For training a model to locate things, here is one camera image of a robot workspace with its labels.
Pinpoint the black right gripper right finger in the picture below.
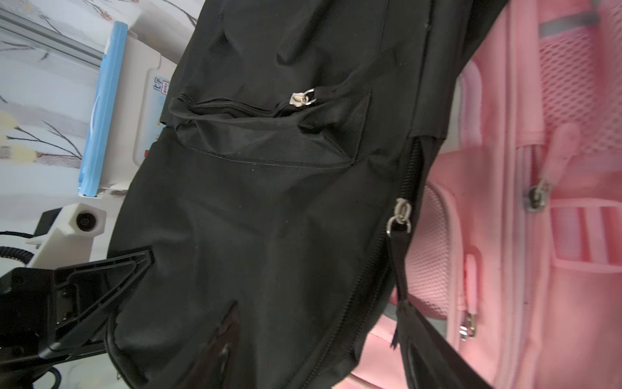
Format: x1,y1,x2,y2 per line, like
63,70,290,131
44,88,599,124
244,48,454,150
395,300,491,389

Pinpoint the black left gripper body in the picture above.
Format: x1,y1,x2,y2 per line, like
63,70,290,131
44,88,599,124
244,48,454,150
1,267,61,374

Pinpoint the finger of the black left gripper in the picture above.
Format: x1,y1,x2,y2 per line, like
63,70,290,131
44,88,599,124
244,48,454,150
38,250,154,360

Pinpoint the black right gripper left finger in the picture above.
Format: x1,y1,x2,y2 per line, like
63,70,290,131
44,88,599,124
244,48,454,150
177,301,241,389

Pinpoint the pink school backpack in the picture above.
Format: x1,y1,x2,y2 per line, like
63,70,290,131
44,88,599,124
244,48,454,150
332,0,622,389

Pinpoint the black fabric backpack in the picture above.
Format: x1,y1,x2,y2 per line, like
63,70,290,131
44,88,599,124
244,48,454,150
108,1,505,388

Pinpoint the blue lidded storage box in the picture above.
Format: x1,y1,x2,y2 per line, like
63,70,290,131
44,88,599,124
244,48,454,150
78,22,176,198

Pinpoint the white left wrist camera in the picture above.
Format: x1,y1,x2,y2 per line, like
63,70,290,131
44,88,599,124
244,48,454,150
27,203,107,270

